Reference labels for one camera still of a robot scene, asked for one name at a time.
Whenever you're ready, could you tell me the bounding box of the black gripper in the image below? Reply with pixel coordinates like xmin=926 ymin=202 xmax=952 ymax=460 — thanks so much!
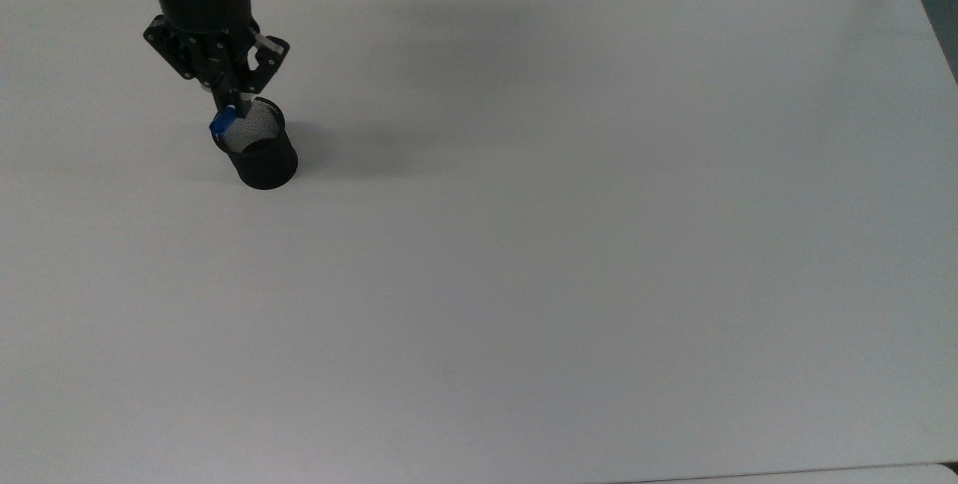
xmin=142 ymin=0 xmax=291 ymax=115

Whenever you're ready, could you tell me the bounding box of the white adjacent table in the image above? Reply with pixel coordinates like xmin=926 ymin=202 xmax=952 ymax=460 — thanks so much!
xmin=621 ymin=463 xmax=958 ymax=484

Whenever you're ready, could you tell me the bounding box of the blue and white marker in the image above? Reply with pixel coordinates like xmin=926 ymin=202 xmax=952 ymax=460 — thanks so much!
xmin=209 ymin=104 xmax=239 ymax=139

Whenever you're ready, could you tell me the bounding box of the black mesh pen cup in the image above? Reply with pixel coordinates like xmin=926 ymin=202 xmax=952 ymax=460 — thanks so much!
xmin=211 ymin=97 xmax=299 ymax=191

